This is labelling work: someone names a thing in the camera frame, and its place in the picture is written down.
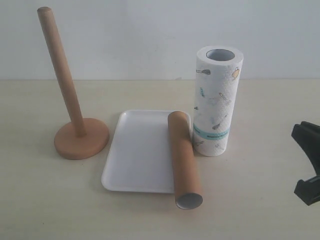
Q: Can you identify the wooden paper towel holder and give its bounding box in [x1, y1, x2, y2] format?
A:
[37, 6, 110, 160]

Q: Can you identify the brown cardboard tube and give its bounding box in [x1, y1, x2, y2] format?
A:
[167, 111, 203, 210]

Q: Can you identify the white rectangular plastic tray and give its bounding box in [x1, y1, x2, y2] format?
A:
[101, 109, 195, 195]

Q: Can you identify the printed white paper towel roll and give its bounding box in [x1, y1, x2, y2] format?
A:
[193, 46, 244, 157]

